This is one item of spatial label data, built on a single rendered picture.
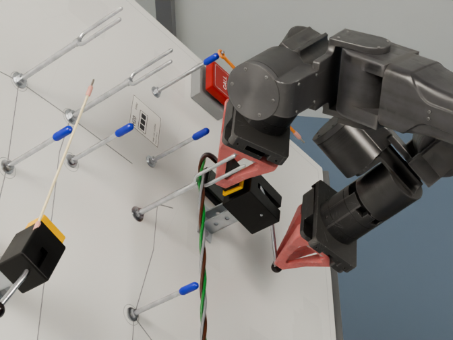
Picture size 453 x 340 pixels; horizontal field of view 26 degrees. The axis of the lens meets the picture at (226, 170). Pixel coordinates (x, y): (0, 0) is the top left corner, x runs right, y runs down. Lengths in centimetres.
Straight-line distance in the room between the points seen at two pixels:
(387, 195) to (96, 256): 32
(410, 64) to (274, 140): 18
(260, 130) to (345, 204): 15
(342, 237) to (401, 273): 135
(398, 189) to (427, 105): 19
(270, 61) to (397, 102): 12
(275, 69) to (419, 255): 163
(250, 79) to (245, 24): 164
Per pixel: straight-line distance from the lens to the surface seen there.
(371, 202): 109
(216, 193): 119
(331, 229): 112
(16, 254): 80
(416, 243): 253
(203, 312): 93
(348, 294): 241
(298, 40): 98
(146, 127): 115
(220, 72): 128
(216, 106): 127
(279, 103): 91
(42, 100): 103
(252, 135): 101
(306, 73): 92
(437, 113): 90
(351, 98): 95
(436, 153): 105
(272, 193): 113
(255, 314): 118
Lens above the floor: 201
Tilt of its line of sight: 50 degrees down
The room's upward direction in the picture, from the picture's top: straight up
